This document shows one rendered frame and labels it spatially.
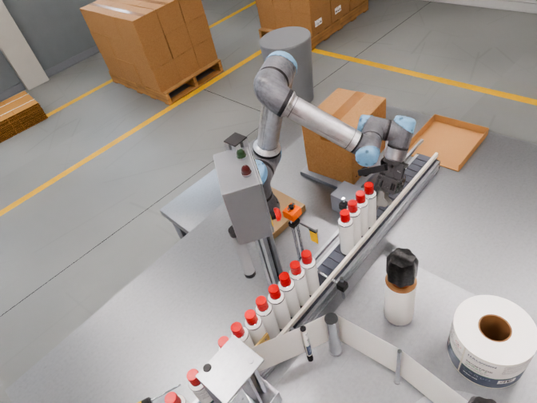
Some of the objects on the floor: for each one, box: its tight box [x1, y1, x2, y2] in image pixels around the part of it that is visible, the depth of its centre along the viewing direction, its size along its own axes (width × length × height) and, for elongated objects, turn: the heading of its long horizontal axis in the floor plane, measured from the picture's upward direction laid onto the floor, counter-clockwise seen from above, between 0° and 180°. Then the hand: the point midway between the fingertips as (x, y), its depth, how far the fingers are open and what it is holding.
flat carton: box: [0, 91, 48, 143], centre depth 468 cm, size 64×52×20 cm
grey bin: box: [259, 26, 313, 103], centre depth 382 cm, size 46×46×62 cm
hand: (374, 207), depth 158 cm, fingers closed, pressing on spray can
